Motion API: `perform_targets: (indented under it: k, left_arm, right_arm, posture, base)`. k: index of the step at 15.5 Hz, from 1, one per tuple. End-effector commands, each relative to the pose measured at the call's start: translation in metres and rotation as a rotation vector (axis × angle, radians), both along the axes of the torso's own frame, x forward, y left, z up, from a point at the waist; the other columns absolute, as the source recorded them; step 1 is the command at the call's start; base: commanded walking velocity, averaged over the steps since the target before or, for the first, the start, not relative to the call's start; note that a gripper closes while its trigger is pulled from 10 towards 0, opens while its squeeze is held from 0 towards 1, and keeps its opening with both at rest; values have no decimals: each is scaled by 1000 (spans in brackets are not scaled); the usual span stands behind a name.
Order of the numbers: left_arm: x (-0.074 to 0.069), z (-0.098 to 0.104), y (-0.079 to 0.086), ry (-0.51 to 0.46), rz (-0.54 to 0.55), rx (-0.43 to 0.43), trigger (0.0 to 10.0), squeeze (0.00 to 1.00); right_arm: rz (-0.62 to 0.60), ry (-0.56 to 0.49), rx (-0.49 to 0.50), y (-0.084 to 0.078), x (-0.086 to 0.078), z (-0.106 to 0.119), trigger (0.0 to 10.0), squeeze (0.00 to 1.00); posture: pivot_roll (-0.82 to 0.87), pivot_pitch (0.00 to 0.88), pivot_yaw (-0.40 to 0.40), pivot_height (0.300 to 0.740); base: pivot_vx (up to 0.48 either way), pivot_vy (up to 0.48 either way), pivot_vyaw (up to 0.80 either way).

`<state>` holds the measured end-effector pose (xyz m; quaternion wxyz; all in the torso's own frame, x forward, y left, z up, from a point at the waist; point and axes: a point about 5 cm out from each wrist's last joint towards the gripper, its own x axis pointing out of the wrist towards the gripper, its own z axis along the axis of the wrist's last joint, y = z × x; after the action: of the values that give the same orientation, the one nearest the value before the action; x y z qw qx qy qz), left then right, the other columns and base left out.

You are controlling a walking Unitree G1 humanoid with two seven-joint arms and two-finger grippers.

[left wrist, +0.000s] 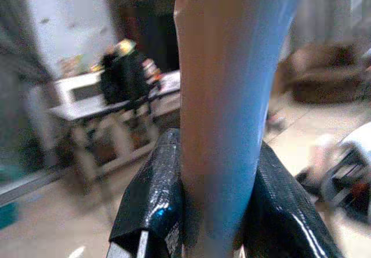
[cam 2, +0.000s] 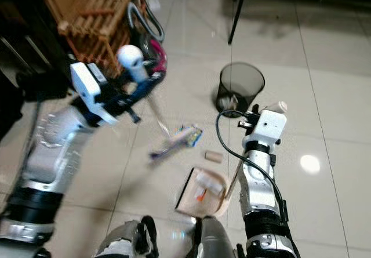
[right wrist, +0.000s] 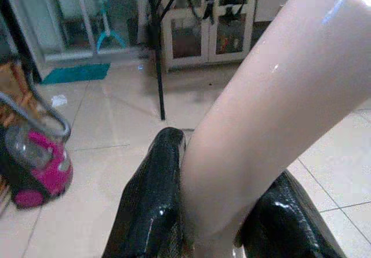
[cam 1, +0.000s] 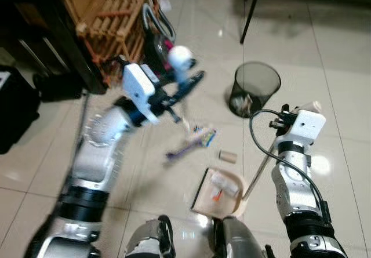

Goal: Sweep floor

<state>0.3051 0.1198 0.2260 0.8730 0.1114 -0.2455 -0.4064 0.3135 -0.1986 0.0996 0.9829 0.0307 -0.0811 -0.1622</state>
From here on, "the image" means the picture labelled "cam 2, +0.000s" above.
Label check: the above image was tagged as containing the broom with white handle end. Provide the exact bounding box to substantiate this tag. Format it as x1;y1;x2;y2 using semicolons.
117;45;204;162

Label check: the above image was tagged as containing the beige long-handled dustpan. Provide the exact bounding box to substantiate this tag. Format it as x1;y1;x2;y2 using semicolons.
174;100;289;219

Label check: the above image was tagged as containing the black mesh wastebasket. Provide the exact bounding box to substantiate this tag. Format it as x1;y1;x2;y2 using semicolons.
215;62;266;119

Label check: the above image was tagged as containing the brown cardboard tube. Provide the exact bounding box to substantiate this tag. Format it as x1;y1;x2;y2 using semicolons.
203;150;224;164

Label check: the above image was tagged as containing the white crumpled paper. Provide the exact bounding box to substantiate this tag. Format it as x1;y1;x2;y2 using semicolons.
195;172;225;197

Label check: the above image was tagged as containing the wooden slatted rack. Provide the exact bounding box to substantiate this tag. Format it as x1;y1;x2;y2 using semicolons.
42;0;140;76

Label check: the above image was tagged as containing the black bag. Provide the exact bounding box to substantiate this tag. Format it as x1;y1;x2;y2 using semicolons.
0;70;25;141

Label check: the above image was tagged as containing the black slanted furniture leg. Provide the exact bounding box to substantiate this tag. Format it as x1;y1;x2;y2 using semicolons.
227;0;251;46

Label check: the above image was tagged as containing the dark wooden cabinet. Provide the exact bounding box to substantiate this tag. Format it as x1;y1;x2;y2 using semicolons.
0;0;88;103

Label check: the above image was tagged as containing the robot left leg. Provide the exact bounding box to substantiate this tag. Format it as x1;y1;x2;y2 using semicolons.
93;215;160;258

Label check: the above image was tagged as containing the robot leg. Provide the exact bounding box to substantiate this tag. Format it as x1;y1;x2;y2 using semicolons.
190;216;251;258
93;215;160;258

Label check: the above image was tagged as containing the robot right leg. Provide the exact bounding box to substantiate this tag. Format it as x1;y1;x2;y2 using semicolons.
190;216;251;258

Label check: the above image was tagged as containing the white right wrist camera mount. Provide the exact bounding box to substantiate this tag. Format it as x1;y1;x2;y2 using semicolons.
245;108;288;152

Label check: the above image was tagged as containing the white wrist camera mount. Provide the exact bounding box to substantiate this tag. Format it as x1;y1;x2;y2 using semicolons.
245;108;288;152
70;61;118;126

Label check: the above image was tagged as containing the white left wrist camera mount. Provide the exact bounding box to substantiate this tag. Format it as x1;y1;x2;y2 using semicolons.
70;61;118;126

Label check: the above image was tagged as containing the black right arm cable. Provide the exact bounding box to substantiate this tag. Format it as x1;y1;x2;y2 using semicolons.
215;110;289;218

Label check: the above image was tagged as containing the vacuum cleaner with grey hose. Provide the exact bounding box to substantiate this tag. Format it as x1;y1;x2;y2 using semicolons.
126;1;169;73

